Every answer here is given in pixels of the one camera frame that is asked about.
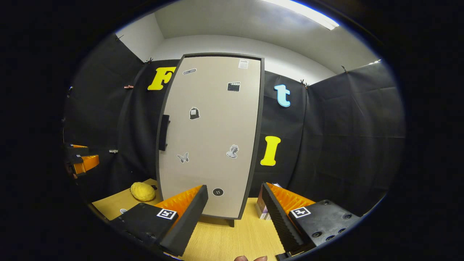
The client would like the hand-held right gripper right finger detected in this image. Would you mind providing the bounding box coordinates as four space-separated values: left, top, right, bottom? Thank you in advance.
262 183 363 254

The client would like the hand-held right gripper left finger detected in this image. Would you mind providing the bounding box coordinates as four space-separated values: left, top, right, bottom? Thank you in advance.
109 185 209 257

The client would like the dark grey cabinet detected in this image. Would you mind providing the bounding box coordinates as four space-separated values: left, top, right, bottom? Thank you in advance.
155 53 265 228

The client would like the black cabinet door handle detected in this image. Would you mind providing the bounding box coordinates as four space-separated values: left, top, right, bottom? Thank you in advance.
159 114 170 152

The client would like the beige cabinet door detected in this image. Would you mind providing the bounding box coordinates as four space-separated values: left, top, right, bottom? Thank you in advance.
158 56 262 220

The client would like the yellow bumpy fruit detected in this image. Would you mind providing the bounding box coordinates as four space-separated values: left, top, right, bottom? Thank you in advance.
130 182 156 202

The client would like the black backdrop cloth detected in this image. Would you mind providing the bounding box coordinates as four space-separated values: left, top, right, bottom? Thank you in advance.
63 33 406 218

